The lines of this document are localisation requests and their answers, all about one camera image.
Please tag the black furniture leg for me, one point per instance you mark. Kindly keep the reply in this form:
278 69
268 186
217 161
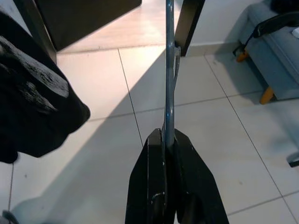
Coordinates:
189 23

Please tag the grey plastic hanger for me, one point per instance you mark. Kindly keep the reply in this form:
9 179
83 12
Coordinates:
170 93

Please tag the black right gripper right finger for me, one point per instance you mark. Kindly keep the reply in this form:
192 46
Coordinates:
196 186

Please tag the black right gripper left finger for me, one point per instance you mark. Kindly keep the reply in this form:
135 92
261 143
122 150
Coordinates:
147 182

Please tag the grey sofa with wooden legs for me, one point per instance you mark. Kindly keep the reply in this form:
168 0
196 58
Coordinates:
275 65

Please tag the dark wooden cabinet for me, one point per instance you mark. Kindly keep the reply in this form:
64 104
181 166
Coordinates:
88 21

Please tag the dark navy garment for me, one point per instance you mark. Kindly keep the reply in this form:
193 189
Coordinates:
30 93

